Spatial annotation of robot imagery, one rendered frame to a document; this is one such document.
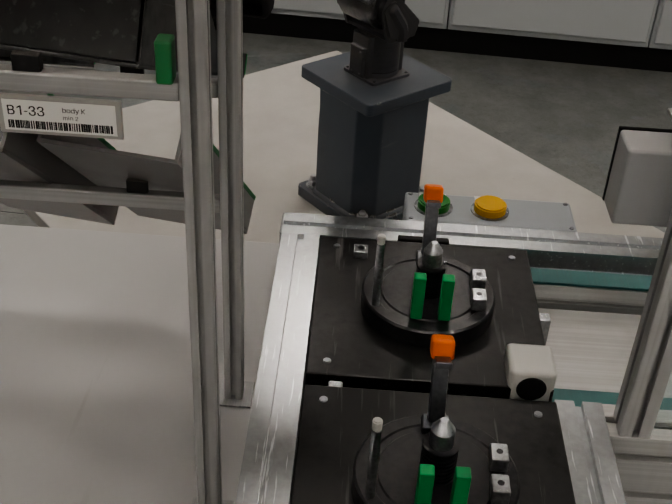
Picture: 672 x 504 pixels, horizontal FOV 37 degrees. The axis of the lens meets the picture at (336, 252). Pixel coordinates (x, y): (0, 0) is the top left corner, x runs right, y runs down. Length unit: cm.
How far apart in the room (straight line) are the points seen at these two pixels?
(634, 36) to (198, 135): 353
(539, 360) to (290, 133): 75
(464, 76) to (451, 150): 238
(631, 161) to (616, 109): 305
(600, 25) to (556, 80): 28
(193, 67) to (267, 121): 95
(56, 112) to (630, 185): 45
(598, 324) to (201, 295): 53
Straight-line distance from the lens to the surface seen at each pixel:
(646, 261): 122
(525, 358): 98
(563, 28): 411
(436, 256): 101
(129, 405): 110
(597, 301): 119
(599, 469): 93
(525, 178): 154
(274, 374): 97
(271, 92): 173
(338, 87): 129
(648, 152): 83
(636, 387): 93
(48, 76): 72
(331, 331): 101
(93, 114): 72
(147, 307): 122
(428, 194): 106
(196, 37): 68
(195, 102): 71
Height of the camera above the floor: 161
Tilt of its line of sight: 35 degrees down
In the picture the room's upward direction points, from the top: 3 degrees clockwise
